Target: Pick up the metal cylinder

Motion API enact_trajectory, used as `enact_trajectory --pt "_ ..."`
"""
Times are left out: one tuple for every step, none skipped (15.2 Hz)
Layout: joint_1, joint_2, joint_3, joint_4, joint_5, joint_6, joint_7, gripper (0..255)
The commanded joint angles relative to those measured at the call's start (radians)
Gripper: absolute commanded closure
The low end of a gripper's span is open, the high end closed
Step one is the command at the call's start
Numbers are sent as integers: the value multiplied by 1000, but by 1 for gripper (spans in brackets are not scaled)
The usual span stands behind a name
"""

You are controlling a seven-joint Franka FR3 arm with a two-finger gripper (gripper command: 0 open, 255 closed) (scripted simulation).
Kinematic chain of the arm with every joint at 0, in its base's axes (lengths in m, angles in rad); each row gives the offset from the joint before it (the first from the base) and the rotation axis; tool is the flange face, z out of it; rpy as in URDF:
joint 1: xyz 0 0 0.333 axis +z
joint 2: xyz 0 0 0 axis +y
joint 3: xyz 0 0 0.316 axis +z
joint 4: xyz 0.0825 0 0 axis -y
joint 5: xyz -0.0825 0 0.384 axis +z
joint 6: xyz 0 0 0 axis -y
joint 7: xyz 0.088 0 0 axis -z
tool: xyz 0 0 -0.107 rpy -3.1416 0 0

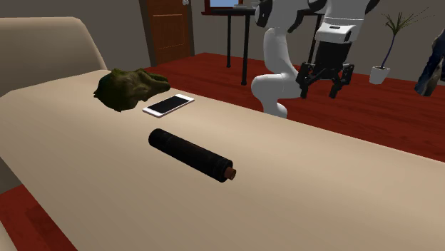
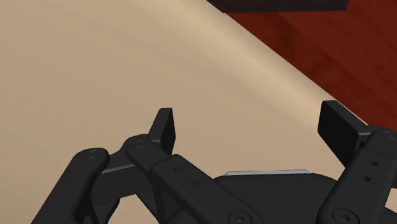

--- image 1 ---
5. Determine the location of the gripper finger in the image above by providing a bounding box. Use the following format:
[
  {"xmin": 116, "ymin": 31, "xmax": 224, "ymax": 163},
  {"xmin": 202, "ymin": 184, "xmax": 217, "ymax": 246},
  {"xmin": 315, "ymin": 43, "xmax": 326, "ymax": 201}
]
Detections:
[
  {"xmin": 295, "ymin": 62, "xmax": 319, "ymax": 100},
  {"xmin": 327, "ymin": 63, "xmax": 356, "ymax": 100}
]

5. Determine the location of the brown wooden door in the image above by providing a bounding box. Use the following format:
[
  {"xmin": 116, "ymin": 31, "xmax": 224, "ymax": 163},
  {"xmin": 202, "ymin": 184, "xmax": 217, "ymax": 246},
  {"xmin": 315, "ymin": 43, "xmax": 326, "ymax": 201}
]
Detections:
[{"xmin": 138, "ymin": 0, "xmax": 196, "ymax": 68}]

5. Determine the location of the potted plant in white pot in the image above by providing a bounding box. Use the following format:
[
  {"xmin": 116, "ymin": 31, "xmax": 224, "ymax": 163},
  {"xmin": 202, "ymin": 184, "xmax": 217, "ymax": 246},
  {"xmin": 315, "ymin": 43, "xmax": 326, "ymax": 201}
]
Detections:
[{"xmin": 369, "ymin": 9, "xmax": 436, "ymax": 86}]

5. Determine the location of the dark green lumpy figure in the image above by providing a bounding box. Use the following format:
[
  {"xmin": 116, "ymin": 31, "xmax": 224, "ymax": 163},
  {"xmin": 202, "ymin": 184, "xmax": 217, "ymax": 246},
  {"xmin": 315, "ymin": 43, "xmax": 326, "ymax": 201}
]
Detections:
[{"xmin": 93, "ymin": 67, "xmax": 172, "ymax": 113}]

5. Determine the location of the dark blue lumpy object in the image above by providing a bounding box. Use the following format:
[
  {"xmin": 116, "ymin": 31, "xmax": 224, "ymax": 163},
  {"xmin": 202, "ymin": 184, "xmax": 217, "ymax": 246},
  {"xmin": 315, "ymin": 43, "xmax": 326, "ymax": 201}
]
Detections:
[{"xmin": 414, "ymin": 26, "xmax": 445, "ymax": 98}]

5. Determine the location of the white phone with black screen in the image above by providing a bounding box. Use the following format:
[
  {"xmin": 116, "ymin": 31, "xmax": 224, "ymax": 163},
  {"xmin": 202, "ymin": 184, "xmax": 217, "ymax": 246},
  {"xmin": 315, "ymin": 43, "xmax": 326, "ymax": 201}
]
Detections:
[{"xmin": 142, "ymin": 93, "xmax": 195, "ymax": 118}]

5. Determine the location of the black table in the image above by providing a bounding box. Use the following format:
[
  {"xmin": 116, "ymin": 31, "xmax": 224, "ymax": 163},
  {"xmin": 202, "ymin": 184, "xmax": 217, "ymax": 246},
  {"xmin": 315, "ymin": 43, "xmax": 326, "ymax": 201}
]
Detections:
[{"xmin": 200, "ymin": 0, "xmax": 325, "ymax": 86}]

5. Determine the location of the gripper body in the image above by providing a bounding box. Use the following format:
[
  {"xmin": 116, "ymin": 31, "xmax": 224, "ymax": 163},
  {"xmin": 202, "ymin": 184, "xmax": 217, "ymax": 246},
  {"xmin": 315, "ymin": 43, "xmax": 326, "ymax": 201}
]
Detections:
[{"xmin": 314, "ymin": 41, "xmax": 349, "ymax": 76}]

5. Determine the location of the black cylinder with brown end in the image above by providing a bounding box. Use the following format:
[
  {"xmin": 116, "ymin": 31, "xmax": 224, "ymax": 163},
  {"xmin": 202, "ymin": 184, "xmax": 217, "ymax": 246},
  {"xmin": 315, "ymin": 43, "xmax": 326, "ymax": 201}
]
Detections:
[{"xmin": 148, "ymin": 128, "xmax": 237, "ymax": 184}]

